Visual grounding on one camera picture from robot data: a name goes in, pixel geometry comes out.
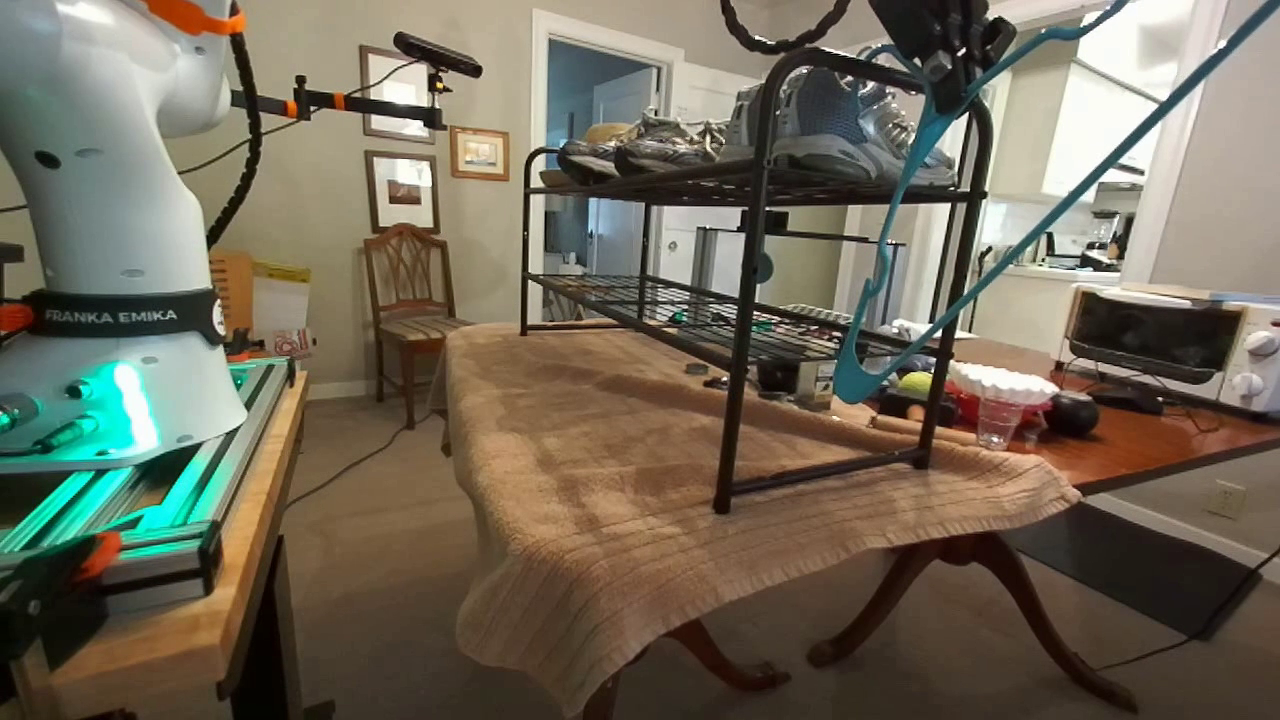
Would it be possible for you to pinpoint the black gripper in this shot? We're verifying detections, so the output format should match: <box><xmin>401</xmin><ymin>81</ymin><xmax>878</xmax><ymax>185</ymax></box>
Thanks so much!
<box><xmin>869</xmin><ymin>0</ymin><xmax>1015</xmax><ymax>115</ymax></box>

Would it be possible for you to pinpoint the teal plastic hanger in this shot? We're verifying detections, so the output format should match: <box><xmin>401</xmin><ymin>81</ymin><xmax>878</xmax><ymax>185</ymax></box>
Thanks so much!
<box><xmin>829</xmin><ymin>0</ymin><xmax>1280</xmax><ymax>407</ymax></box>

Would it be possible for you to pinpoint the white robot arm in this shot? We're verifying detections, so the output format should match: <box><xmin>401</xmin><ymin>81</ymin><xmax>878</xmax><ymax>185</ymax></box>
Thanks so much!
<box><xmin>0</xmin><ymin>0</ymin><xmax>248</xmax><ymax>472</ymax></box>

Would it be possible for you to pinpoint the wooden robot base bench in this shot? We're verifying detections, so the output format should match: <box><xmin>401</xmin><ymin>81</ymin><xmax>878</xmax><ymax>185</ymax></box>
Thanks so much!
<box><xmin>2</xmin><ymin>376</ymin><xmax>309</xmax><ymax>720</ymax></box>

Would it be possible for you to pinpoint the black metal shoe rack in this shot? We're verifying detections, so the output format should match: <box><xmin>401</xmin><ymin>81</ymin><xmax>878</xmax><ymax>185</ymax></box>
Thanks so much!
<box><xmin>520</xmin><ymin>46</ymin><xmax>991</xmax><ymax>517</ymax></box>

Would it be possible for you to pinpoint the light blue mesh sneaker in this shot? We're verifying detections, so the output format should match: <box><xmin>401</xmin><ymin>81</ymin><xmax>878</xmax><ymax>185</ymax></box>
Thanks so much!
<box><xmin>772</xmin><ymin>69</ymin><xmax>914</xmax><ymax>185</ymax></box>

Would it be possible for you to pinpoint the clear plastic food container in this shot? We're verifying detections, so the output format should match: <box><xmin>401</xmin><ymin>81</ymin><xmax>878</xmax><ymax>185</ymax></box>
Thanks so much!
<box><xmin>946</xmin><ymin>365</ymin><xmax>1054</xmax><ymax>449</ymax></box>

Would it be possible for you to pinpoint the grey worn sneaker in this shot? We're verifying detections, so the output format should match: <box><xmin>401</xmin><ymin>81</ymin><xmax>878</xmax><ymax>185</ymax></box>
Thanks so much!
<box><xmin>555</xmin><ymin>115</ymin><xmax>726</xmax><ymax>185</ymax></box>

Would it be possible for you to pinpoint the white toaster oven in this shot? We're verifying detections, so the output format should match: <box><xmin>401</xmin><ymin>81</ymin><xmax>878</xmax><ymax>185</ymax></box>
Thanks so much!
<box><xmin>1061</xmin><ymin>286</ymin><xmax>1280</xmax><ymax>415</ymax></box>

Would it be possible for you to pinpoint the dark wooden dining table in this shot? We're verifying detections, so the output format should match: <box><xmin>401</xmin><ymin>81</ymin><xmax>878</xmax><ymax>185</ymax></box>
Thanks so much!
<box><xmin>580</xmin><ymin>333</ymin><xmax>1280</xmax><ymax>720</ymax></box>

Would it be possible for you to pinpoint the small gold framed picture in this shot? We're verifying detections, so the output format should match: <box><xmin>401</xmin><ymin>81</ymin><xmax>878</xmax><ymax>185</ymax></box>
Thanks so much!
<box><xmin>451</xmin><ymin>126</ymin><xmax>506</xmax><ymax>181</ymax></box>

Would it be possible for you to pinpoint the beige woven tablecloth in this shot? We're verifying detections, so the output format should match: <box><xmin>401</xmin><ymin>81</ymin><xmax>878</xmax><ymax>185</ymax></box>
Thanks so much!
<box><xmin>447</xmin><ymin>325</ymin><xmax>1075</xmax><ymax>717</ymax></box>

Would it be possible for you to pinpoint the wooden chair with cushion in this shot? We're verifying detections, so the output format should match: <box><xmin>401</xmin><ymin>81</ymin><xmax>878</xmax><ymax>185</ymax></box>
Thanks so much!
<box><xmin>358</xmin><ymin>224</ymin><xmax>465</xmax><ymax>429</ymax></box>

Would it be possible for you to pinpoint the lower framed wall picture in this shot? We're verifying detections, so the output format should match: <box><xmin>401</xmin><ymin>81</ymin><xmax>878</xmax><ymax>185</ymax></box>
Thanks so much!
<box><xmin>365</xmin><ymin>152</ymin><xmax>441</xmax><ymax>227</ymax></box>

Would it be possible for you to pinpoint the framed wall picture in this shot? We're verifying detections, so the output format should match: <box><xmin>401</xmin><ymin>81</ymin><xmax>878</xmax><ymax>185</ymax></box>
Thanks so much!
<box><xmin>365</xmin><ymin>152</ymin><xmax>441</xmax><ymax>227</ymax></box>
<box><xmin>354</xmin><ymin>46</ymin><xmax>430</xmax><ymax>142</ymax></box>

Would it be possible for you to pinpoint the upper framed wall picture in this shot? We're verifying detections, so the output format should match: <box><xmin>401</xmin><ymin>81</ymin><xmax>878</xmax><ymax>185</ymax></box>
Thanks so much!
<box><xmin>354</xmin><ymin>46</ymin><xmax>430</xmax><ymax>142</ymax></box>

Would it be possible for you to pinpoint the black camera on boom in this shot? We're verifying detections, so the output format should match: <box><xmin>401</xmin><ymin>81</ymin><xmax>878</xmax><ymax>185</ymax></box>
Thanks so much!
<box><xmin>232</xmin><ymin>31</ymin><xmax>485</xmax><ymax>126</ymax></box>

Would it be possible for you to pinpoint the aluminium rail base frame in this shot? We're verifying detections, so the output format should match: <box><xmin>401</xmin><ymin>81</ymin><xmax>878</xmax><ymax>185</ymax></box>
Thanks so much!
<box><xmin>0</xmin><ymin>361</ymin><xmax>296</xmax><ymax>601</ymax></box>

